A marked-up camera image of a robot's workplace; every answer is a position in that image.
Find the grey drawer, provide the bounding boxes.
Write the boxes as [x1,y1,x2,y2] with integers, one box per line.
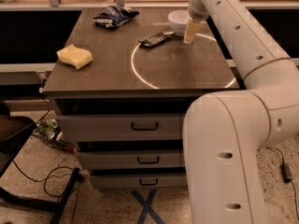
[57,114,182,143]
[77,149,184,171]
[90,173,187,189]

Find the middle grey drawer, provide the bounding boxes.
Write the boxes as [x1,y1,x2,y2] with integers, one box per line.
[77,149,184,171]

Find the black chair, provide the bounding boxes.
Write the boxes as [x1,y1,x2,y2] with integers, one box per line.
[0,101,84,224]

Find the wire basket with items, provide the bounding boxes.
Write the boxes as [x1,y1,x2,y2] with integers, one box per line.
[33,109,77,154]

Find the white bowl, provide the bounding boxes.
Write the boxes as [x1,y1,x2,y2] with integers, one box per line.
[167,10,190,36]

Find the bottom grey drawer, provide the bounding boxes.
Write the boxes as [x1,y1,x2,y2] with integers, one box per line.
[90,173,187,189]

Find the black looped cable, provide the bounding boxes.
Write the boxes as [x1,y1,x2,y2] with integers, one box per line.
[11,159,76,199]

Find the blue tape cross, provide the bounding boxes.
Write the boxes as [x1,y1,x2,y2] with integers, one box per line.
[131,189,165,224]

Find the black power adapter cable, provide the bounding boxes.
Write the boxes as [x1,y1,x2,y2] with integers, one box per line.
[266,147,299,221]

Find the yellow sponge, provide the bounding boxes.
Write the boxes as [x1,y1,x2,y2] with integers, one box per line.
[57,44,93,70]

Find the grey drawer cabinet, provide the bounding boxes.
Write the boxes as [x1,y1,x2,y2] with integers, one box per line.
[45,8,238,178]

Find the blue chip bag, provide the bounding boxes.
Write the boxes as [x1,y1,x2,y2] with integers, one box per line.
[93,6,139,29]

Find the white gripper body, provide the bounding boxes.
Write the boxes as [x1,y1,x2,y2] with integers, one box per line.
[188,0,209,21]

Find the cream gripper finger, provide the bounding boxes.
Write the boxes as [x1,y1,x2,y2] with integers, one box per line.
[184,20,202,44]

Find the top grey drawer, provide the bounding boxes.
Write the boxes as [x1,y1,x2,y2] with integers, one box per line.
[57,114,182,143]

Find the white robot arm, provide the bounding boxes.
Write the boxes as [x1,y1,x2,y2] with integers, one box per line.
[183,0,299,224]

